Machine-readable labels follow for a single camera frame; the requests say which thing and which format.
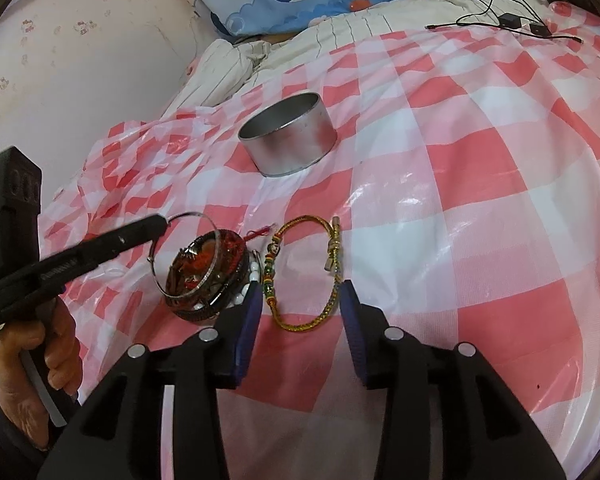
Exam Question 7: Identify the red white checked plastic tablecloth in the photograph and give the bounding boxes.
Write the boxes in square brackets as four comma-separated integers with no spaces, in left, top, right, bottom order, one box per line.
[36,1,600,480]

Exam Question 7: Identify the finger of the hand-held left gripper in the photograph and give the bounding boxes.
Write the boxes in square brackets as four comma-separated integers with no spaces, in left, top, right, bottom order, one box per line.
[38,214,169,290]

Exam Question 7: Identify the round metal tin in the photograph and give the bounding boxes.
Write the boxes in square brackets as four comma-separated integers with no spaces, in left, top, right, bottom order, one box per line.
[237,91,338,178]

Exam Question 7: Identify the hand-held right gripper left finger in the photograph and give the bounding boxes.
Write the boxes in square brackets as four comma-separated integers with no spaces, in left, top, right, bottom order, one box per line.
[37,287,264,480]

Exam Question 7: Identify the red cord bracelet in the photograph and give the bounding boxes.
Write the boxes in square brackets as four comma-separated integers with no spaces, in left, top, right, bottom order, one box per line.
[195,226,274,275]

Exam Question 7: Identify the cream striped bed sheet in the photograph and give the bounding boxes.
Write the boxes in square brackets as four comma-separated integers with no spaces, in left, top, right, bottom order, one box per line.
[159,0,556,111]

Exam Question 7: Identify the gold woven bracelet green beads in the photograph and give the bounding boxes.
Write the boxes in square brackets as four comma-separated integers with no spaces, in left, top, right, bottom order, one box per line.
[261,215,344,332]

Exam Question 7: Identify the white bead bracelet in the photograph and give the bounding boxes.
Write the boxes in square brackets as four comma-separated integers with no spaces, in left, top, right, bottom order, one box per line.
[227,251,262,309]

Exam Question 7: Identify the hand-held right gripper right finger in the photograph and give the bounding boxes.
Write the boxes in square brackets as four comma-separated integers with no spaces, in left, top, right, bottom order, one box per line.
[341,280,568,480]

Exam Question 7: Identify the person's left hand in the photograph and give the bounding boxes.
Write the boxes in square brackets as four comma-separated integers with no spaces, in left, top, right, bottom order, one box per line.
[0,300,84,453]

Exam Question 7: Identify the silver bangle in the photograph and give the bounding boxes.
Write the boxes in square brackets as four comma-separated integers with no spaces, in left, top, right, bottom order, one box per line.
[149,212,220,306]

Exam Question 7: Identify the person's left forearm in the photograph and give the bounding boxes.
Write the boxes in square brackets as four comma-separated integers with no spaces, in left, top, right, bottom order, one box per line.
[0,395,56,480]

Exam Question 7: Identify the black charging cable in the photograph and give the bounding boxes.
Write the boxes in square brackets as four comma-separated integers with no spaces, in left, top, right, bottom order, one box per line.
[426,0,584,44]

